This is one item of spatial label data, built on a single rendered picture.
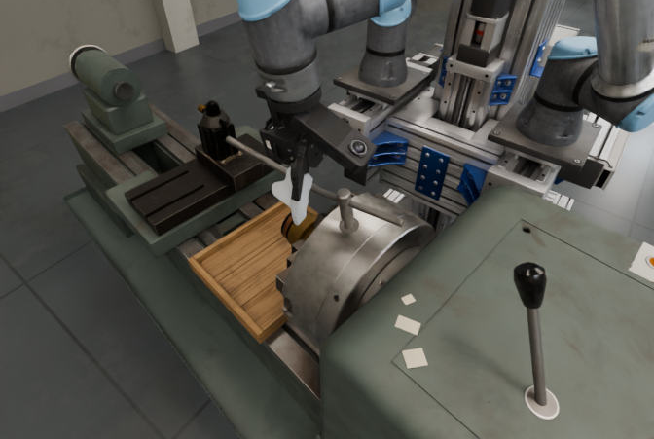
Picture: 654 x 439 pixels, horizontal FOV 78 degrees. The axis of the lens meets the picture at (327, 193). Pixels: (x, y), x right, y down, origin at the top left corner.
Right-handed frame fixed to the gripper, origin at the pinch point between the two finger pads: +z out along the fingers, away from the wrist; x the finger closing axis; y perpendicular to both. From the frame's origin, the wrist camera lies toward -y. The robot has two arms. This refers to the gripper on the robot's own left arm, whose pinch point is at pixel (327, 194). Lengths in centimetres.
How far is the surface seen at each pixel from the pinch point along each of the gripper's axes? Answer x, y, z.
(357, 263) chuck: 5.7, -8.3, 7.0
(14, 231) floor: 26, 218, 118
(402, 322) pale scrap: 12.8, -19.4, 2.6
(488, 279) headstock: 0.1, -26.9, 5.3
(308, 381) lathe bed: 19.5, -1.5, 40.4
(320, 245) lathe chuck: 5.4, -1.0, 7.4
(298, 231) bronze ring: -0.8, 10.5, 18.5
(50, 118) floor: -54, 318, 129
